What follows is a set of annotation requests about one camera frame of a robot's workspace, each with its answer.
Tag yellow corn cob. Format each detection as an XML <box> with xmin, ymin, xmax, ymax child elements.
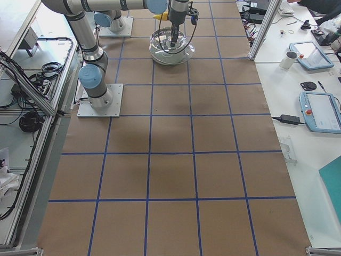
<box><xmin>153</xmin><ymin>11</ymin><xmax>169</xmax><ymax>21</ymax></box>

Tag black power adapter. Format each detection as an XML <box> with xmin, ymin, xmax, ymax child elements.
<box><xmin>272</xmin><ymin>114</ymin><xmax>305</xmax><ymax>125</ymax></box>

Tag clear plastic bracket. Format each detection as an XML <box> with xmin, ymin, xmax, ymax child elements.
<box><xmin>278</xmin><ymin>136</ymin><xmax>298</xmax><ymax>165</ymax></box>

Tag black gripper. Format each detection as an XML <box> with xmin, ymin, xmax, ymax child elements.
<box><xmin>170</xmin><ymin>23</ymin><xmax>180</xmax><ymax>47</ymax></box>

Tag far blue teach pendant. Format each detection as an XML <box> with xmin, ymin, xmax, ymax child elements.
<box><xmin>289</xmin><ymin>41</ymin><xmax>334</xmax><ymax>70</ymax></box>

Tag black round disc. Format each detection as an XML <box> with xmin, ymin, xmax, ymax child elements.
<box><xmin>300</xmin><ymin>81</ymin><xmax>317</xmax><ymax>91</ymax></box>

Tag aluminium frame post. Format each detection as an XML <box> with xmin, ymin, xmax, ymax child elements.
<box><xmin>248</xmin><ymin>0</ymin><xmax>281</xmax><ymax>60</ymax></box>

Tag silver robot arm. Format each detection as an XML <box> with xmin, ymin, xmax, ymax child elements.
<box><xmin>94</xmin><ymin>10</ymin><xmax>125</xmax><ymax>33</ymax></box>
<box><xmin>43</xmin><ymin>1</ymin><xmax>199</xmax><ymax>111</ymax></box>

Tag near blue teach pendant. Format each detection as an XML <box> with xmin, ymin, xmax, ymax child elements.
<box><xmin>299</xmin><ymin>91</ymin><xmax>340</xmax><ymax>134</ymax></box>

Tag grey metal box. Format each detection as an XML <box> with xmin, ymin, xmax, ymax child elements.
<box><xmin>18</xmin><ymin>27</ymin><xmax>39</xmax><ymax>57</ymax></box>

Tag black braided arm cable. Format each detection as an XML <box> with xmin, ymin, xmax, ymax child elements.
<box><xmin>157</xmin><ymin>5</ymin><xmax>199</xmax><ymax>54</ymax></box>

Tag blue teach pendant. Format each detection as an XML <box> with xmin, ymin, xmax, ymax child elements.
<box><xmin>289</xmin><ymin>41</ymin><xmax>334</xmax><ymax>70</ymax></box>
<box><xmin>299</xmin><ymin>91</ymin><xmax>340</xmax><ymax>134</ymax></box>

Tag glass pot lid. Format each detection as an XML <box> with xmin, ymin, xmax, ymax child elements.
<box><xmin>148</xmin><ymin>26</ymin><xmax>196</xmax><ymax>65</ymax></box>

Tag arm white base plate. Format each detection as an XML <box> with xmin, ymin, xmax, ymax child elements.
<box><xmin>77</xmin><ymin>84</ymin><xmax>124</xmax><ymax>118</ymax></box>
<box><xmin>99</xmin><ymin>17</ymin><xmax>134</xmax><ymax>37</ymax></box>

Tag coiled black cables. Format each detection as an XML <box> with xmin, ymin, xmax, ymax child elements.
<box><xmin>18</xmin><ymin>111</ymin><xmax>45</xmax><ymax>133</ymax></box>

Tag white mug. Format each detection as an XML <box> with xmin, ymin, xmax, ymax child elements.
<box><xmin>279</xmin><ymin>51</ymin><xmax>298</xmax><ymax>69</ymax></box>

